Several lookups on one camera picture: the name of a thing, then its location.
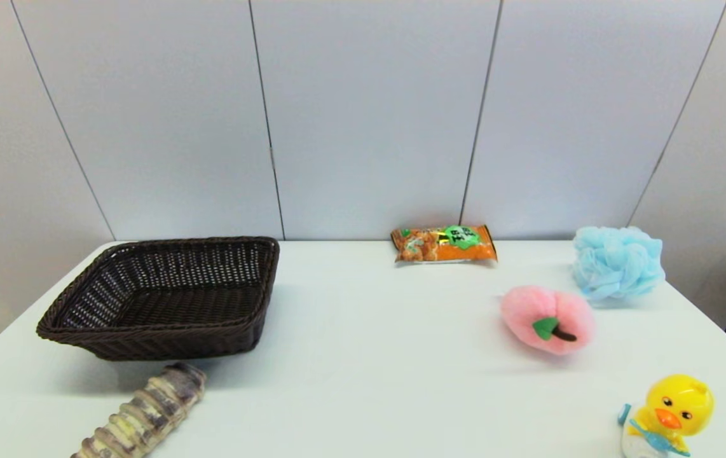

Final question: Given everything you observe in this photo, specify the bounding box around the long striped bread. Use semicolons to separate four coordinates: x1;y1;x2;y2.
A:
71;362;208;458

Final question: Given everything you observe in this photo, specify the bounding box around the orange snack packet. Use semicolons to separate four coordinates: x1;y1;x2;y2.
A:
390;224;498;264

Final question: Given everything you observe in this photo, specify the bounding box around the pink plush peach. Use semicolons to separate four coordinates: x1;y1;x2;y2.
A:
500;285;596;355

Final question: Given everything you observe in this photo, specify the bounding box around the dark brown wicker basket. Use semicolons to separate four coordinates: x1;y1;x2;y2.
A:
36;236;280;361

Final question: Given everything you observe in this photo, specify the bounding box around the light blue bath loofah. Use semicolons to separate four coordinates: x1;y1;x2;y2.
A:
572;226;666;303

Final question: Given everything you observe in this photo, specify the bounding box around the yellow duck toy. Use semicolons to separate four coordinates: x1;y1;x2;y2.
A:
617;373;715;458

